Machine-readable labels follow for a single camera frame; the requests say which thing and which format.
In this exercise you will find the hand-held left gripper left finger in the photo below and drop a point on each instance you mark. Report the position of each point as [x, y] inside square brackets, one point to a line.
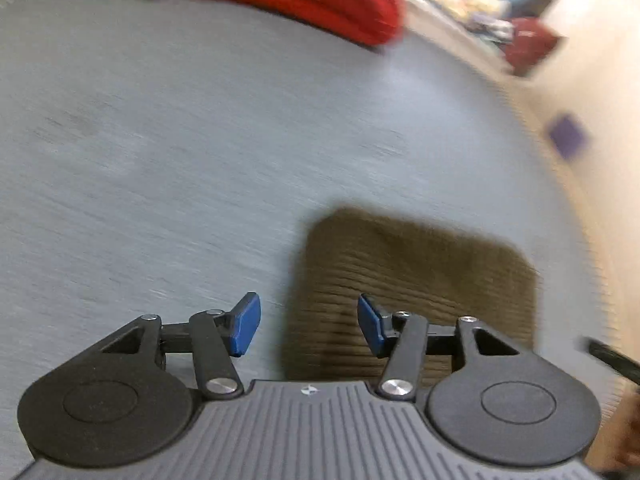
[247, 322]

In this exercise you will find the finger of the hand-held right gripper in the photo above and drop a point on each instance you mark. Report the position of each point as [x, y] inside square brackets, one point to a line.
[617, 362]

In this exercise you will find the brown pants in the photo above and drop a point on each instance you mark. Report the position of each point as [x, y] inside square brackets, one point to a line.
[400, 260]

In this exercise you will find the purple object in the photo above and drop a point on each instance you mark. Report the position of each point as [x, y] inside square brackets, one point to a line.
[567, 135]

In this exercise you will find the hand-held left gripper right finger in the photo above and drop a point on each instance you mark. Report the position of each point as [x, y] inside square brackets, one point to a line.
[370, 322]

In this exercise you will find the dark red bag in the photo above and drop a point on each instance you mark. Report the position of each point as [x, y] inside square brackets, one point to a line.
[532, 45]

